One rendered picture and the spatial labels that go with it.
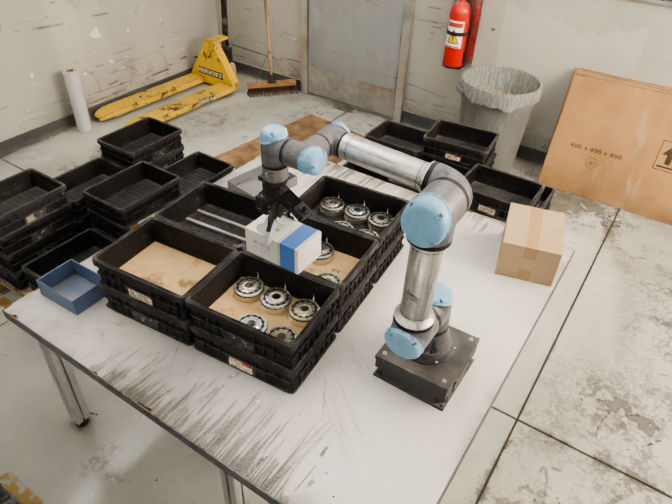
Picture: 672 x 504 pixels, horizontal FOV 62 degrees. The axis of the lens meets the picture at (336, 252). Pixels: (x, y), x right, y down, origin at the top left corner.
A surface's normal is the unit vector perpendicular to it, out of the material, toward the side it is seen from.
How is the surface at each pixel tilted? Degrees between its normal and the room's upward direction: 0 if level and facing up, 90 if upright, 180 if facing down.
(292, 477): 0
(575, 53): 90
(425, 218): 83
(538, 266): 90
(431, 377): 2
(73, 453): 0
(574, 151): 76
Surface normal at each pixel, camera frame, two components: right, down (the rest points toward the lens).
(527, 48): -0.55, 0.50
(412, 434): 0.04, -0.79
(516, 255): -0.33, 0.57
